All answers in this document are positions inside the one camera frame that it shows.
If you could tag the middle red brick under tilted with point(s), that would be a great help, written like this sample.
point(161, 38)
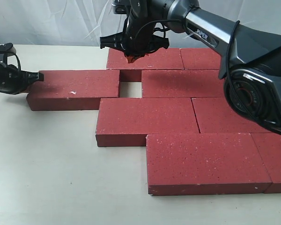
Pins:
point(214, 115)

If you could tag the base brick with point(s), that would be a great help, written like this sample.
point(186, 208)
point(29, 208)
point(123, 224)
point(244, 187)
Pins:
point(200, 59)
point(163, 59)
point(204, 164)
point(269, 147)

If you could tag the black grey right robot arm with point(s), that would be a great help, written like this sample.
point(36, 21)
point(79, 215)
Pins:
point(250, 62)

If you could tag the front right base brick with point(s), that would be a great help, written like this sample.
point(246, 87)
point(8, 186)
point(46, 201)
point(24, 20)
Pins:
point(269, 147)

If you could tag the back left base brick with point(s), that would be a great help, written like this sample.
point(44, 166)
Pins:
point(163, 59)

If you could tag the red brick back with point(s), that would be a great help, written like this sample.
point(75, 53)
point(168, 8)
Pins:
point(73, 90)

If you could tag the back right base brick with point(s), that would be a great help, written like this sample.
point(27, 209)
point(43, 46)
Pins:
point(200, 59)

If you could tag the front left base brick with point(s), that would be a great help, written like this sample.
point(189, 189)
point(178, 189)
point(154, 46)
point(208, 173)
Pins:
point(204, 164)

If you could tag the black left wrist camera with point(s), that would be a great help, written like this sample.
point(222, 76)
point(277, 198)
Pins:
point(7, 49)

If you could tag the lone red brick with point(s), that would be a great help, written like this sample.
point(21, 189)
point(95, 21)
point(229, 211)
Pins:
point(181, 84)

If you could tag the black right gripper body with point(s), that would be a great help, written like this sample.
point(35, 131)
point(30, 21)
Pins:
point(138, 37)

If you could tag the large red brick front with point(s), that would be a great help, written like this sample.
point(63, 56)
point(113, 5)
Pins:
point(125, 122)

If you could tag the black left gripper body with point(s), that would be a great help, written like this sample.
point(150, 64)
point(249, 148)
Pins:
point(13, 80)

